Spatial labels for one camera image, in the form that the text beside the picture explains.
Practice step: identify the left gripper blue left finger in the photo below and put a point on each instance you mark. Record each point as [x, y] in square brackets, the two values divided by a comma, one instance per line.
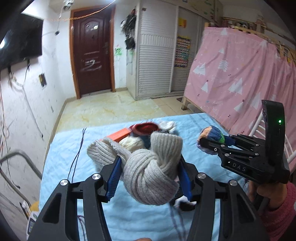
[114, 178]

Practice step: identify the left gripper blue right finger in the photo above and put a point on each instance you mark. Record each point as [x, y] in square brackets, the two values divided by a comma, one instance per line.
[185, 182]

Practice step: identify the grey knitted knotted scarf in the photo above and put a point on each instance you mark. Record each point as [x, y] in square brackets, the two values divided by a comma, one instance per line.
[149, 175]

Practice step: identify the colourful knitted item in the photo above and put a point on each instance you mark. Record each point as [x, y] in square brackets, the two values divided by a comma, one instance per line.
[213, 133]

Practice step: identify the person's right hand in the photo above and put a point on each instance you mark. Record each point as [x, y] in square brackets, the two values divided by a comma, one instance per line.
[277, 193]

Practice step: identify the cream yarn ball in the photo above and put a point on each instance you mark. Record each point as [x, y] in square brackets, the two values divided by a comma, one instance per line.
[132, 143]

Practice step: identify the orange flat box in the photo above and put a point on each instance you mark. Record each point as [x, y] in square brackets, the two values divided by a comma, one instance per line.
[119, 135]

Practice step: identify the light blue bed sheet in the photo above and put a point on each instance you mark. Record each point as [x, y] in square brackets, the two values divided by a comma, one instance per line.
[140, 207]

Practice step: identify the red knitted hat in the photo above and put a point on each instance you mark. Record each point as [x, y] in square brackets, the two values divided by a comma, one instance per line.
[143, 129]

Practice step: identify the white cloth item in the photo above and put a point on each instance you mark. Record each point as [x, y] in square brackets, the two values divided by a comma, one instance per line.
[167, 127]

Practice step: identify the pink tree-pattern curtain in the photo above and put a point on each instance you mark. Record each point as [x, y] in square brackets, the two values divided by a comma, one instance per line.
[233, 72]

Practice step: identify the dark brown wooden door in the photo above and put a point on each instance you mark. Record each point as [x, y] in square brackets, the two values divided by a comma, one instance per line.
[91, 39]

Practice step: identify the black bags on hook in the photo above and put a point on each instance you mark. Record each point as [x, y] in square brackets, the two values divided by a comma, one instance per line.
[128, 29]

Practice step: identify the white louvred wardrobe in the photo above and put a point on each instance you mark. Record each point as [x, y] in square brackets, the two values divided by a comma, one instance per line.
[150, 70]

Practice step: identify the colourful wall poster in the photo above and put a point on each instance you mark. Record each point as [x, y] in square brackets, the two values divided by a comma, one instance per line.
[182, 54]

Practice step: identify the black wall television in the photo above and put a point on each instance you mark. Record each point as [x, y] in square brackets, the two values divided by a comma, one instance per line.
[23, 41]

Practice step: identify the white security camera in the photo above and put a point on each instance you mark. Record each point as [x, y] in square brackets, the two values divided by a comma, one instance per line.
[67, 4]

